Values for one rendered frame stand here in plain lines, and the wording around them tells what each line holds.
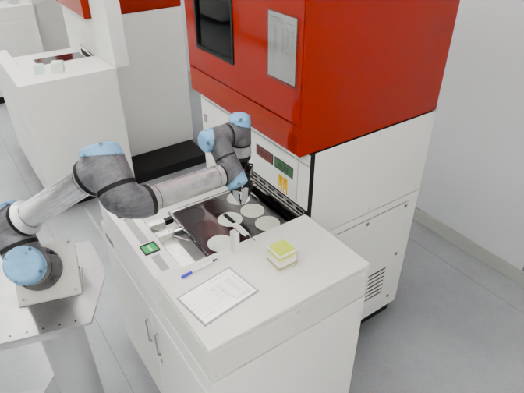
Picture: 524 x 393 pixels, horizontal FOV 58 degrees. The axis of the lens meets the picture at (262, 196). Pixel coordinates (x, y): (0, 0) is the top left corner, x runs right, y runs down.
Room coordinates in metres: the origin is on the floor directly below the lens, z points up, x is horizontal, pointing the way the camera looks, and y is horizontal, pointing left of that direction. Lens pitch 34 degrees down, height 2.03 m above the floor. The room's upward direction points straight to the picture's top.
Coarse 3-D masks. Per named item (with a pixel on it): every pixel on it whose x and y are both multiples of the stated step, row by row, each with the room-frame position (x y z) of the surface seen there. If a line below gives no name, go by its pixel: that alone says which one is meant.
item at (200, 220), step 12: (228, 192) 1.72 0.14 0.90; (204, 204) 1.62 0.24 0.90; (216, 204) 1.62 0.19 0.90; (228, 204) 1.62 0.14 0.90; (180, 216) 1.54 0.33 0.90; (192, 216) 1.54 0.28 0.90; (204, 216) 1.54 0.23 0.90; (216, 216) 1.54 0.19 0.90; (276, 216) 1.54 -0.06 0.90; (192, 228) 1.46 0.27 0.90; (204, 228) 1.46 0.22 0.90; (216, 228) 1.46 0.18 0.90; (228, 228) 1.46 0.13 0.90; (252, 228) 1.46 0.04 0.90; (204, 240) 1.39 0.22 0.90; (240, 240) 1.39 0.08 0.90; (216, 252) 1.32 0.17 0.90
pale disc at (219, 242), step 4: (216, 236) 1.41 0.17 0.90; (220, 236) 1.41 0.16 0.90; (224, 236) 1.41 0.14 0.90; (228, 236) 1.41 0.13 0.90; (208, 240) 1.39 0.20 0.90; (212, 240) 1.39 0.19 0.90; (216, 240) 1.39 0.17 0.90; (220, 240) 1.39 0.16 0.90; (224, 240) 1.39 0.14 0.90; (228, 240) 1.39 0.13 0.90; (208, 244) 1.36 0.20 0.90; (212, 244) 1.36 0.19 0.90; (216, 244) 1.36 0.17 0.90; (220, 244) 1.36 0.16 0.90; (224, 244) 1.36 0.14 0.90; (228, 244) 1.36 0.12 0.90; (212, 248) 1.34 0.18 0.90; (216, 248) 1.34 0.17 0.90; (220, 248) 1.34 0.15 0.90; (224, 248) 1.34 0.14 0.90
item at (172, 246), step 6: (162, 228) 1.48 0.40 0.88; (168, 240) 1.41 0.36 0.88; (174, 240) 1.41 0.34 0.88; (168, 246) 1.37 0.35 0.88; (174, 246) 1.37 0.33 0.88; (180, 246) 1.37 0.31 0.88; (174, 252) 1.34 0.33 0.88; (180, 252) 1.34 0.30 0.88; (186, 252) 1.34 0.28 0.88; (174, 258) 1.31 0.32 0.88; (180, 258) 1.31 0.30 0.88; (186, 258) 1.31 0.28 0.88; (192, 258) 1.31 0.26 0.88; (180, 264) 1.27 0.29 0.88; (186, 264) 1.27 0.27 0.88
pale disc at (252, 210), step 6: (246, 204) 1.62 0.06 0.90; (252, 204) 1.62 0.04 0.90; (258, 204) 1.62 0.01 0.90; (240, 210) 1.58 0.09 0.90; (246, 210) 1.58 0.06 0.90; (252, 210) 1.58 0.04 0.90; (258, 210) 1.58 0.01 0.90; (246, 216) 1.54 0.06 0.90; (252, 216) 1.54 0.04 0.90; (258, 216) 1.54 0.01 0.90
